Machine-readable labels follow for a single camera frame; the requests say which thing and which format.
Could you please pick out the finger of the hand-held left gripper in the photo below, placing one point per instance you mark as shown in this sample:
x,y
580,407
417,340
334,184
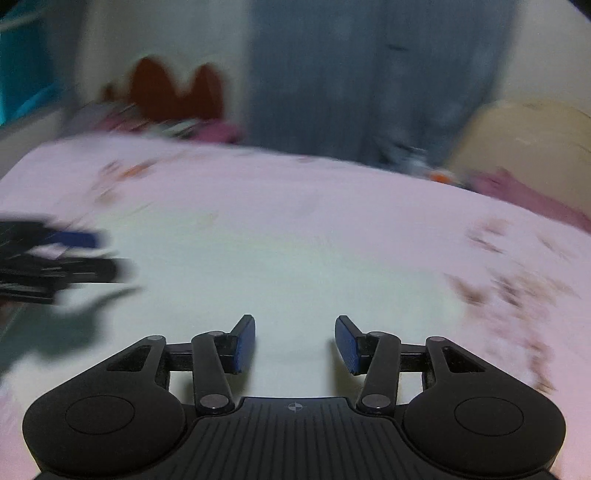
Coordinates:
x,y
101,270
247,344
76,238
347,344

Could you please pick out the light green knitted sweater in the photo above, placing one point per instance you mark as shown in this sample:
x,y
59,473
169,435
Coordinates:
x,y
286,277

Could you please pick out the bed with pink floral sheet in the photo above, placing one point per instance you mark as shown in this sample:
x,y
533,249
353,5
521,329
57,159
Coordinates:
x,y
392,207

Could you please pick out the purple pillow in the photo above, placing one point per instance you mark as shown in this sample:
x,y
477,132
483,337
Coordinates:
x,y
214,133

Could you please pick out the red heart-shaped headboard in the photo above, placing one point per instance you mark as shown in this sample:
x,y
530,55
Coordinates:
x,y
171,90

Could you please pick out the teal curtain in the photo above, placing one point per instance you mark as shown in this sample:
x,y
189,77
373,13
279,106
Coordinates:
x,y
23,60

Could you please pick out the pink cloth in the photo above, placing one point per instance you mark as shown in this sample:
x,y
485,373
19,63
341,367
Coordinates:
x,y
521,196

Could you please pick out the blue-grey curtain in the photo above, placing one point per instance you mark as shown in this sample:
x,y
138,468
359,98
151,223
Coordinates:
x,y
369,78

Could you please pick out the cream round headboard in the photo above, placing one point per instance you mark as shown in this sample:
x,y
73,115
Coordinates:
x,y
531,138

